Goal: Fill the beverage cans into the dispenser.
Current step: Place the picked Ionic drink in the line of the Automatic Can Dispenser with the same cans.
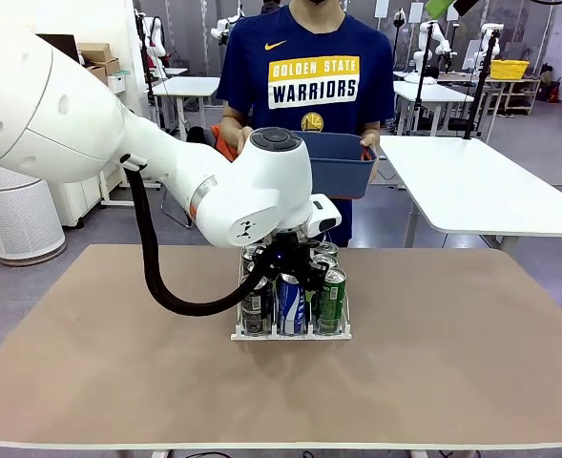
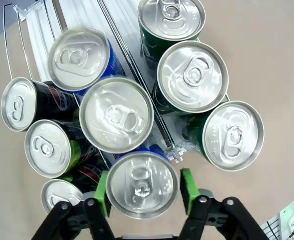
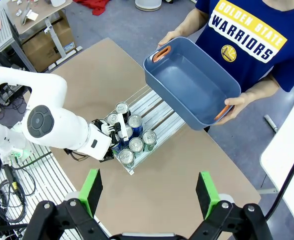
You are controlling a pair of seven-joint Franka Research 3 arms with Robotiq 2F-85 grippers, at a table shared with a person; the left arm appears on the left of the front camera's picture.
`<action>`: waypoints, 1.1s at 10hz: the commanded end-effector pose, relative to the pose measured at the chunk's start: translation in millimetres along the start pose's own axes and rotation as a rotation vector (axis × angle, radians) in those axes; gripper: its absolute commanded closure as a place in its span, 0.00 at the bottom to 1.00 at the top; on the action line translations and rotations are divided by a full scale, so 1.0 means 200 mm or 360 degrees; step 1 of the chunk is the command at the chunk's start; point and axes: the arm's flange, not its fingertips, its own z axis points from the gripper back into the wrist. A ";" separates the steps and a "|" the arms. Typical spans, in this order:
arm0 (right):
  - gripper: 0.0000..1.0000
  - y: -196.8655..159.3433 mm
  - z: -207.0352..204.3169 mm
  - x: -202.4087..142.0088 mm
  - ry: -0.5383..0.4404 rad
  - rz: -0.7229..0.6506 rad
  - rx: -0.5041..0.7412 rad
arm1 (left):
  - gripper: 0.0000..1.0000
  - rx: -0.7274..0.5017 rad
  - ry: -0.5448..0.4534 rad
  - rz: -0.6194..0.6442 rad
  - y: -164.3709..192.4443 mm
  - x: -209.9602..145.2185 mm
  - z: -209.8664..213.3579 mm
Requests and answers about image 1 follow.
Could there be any person's left hand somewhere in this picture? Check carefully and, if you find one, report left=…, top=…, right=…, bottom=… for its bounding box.
left=359, top=132, right=382, bottom=163

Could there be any wooden shelf table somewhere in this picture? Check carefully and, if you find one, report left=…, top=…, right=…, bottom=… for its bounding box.
left=485, top=75, right=542, bottom=116

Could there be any clear plastic can dispenser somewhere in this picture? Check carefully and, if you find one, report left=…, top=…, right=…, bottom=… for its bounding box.
left=231, top=227, right=354, bottom=343

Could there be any person's right forearm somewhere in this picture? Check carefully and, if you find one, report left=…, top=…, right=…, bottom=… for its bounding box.
left=219, top=105, right=243, bottom=154

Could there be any orange jacket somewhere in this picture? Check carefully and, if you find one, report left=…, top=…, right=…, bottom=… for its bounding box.
left=211, top=124, right=239, bottom=163

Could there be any person's right hand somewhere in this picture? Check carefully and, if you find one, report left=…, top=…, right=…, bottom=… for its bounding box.
left=235, top=124, right=256, bottom=152

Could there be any black computer monitor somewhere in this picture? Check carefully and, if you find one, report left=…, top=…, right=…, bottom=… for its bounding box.
left=36, top=33, right=81, bottom=63

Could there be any white lab desk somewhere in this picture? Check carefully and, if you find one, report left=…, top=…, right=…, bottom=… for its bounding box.
left=152, top=75, right=220, bottom=142
left=392, top=79, right=475, bottom=137

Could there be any blue-grey bin with orange handles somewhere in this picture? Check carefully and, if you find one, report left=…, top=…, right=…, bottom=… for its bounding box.
left=294, top=131, right=380, bottom=200

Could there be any black tripod stand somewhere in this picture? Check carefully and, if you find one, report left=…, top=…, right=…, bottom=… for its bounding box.
left=462, top=28, right=501, bottom=141
left=411, top=21, right=437, bottom=133

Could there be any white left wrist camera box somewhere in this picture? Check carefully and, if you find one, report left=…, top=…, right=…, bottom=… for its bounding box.
left=308, top=193, right=343, bottom=239

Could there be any blue beverage can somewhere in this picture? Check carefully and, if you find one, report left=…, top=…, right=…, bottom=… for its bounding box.
left=276, top=272, right=310, bottom=336

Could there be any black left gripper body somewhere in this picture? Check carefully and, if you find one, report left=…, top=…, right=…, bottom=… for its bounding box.
left=268, top=231, right=318, bottom=273

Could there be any black jacket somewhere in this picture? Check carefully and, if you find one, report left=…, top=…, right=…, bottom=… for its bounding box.
left=184, top=126, right=215, bottom=147

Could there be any large white table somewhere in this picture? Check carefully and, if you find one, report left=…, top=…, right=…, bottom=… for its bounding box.
left=378, top=135, right=562, bottom=252

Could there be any yellow plastic crate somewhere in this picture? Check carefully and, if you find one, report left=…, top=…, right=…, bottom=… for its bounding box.
left=489, top=59, right=531, bottom=81

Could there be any person in blue shirt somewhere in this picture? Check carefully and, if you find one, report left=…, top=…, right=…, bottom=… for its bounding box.
left=216, top=0, right=396, bottom=248

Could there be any red object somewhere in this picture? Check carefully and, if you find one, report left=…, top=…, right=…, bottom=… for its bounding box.
left=537, top=80, right=561, bottom=104

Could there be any white desk cabinet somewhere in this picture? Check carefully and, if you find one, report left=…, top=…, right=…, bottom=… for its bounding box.
left=46, top=166, right=124, bottom=229

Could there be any white air purifier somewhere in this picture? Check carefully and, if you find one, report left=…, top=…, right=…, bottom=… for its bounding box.
left=0, top=156, right=67, bottom=267

